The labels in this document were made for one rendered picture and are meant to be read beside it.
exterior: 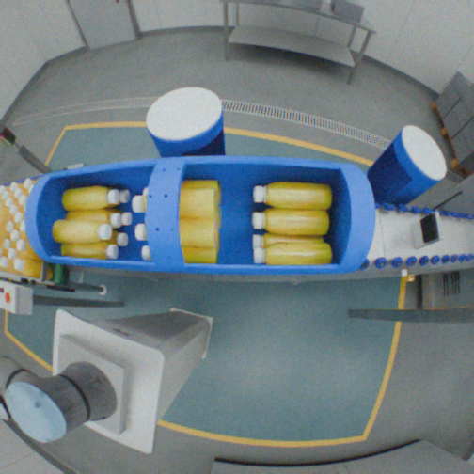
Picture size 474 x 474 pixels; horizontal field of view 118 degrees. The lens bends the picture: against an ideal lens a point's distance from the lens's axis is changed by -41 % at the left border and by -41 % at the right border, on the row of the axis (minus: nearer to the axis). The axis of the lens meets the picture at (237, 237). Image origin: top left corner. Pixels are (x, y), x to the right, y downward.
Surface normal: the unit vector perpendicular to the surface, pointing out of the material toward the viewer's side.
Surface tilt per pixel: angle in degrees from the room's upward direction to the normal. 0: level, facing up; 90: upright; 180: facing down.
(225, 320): 0
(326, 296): 0
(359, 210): 12
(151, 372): 0
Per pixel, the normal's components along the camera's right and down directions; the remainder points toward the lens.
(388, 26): -0.19, 0.95
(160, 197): 0.00, -0.14
